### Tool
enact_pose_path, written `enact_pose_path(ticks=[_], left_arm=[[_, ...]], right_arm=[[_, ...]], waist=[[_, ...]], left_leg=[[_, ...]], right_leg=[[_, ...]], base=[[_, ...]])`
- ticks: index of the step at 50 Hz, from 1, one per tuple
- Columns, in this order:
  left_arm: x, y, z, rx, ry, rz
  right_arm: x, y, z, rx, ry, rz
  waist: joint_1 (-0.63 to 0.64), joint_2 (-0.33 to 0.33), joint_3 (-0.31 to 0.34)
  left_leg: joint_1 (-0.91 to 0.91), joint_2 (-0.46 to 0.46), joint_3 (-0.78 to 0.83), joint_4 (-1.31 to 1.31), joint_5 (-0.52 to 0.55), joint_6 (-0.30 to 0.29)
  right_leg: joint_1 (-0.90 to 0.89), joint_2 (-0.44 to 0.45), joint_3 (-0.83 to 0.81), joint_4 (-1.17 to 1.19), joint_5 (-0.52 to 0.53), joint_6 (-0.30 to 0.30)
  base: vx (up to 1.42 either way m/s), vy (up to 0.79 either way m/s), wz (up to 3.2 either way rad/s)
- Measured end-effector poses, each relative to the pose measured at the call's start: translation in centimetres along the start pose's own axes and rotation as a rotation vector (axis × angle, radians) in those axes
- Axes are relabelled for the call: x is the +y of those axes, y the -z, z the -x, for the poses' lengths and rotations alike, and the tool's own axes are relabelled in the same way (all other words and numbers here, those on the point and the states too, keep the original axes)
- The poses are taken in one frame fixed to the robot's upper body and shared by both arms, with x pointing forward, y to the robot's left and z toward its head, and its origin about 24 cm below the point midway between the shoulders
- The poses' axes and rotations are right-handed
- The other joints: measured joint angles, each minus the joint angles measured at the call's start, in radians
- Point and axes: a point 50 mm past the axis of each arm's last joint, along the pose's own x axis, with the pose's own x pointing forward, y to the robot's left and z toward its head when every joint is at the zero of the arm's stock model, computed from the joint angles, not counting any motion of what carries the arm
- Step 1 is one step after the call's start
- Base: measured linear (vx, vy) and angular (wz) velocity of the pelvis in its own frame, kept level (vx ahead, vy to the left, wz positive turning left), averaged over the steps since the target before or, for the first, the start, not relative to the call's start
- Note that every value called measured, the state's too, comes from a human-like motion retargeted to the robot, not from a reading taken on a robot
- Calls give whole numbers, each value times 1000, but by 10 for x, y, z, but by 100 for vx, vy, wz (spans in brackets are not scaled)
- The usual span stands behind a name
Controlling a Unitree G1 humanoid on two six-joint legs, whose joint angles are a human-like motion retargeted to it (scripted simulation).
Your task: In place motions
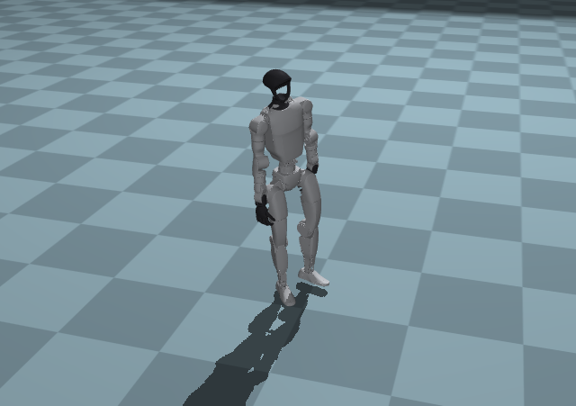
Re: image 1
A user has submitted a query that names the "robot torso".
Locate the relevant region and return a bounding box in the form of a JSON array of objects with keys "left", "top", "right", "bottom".
[{"left": 260, "top": 96, "right": 304, "bottom": 191}]

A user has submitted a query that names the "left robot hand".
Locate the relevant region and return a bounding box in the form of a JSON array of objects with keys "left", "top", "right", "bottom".
[{"left": 298, "top": 165, "right": 318, "bottom": 191}]

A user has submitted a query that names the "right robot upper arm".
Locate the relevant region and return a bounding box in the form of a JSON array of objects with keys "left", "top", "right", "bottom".
[{"left": 249, "top": 114, "right": 269, "bottom": 170}]

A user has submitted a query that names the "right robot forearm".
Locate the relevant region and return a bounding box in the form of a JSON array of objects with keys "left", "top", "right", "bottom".
[{"left": 252, "top": 158, "right": 267, "bottom": 203}]

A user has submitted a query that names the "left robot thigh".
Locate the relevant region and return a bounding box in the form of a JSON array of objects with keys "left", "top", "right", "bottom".
[{"left": 297, "top": 169, "right": 321, "bottom": 237}]

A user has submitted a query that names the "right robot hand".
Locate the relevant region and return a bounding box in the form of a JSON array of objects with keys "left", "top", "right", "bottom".
[{"left": 255, "top": 194, "right": 275, "bottom": 226}]

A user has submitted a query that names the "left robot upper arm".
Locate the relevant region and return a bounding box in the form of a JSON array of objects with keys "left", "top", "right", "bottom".
[{"left": 294, "top": 96, "right": 318, "bottom": 145}]

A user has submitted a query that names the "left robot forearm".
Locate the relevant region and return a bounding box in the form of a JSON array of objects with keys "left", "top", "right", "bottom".
[{"left": 304, "top": 140, "right": 319, "bottom": 171}]

